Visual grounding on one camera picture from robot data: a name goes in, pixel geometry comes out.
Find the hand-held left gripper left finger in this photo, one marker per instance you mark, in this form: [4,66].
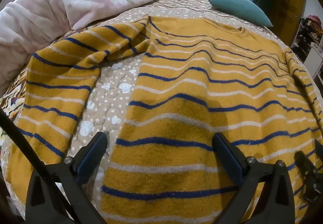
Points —
[90,162]

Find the beige geometric bed sheet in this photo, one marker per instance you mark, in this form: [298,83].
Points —
[181,0]

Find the teal pillow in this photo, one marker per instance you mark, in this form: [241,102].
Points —
[234,5]

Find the beige dotted quilt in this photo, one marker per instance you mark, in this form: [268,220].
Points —
[113,100]

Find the colourful diamond pattern blanket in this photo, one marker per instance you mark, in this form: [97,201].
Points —
[10,103]

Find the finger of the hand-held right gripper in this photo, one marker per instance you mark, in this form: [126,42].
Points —
[311,181]

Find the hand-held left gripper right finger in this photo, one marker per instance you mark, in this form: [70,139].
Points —
[227,159]

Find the cluttered white shelf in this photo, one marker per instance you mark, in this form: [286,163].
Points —
[309,34]

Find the yellow striped knit sweater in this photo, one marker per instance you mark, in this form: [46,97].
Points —
[189,82]

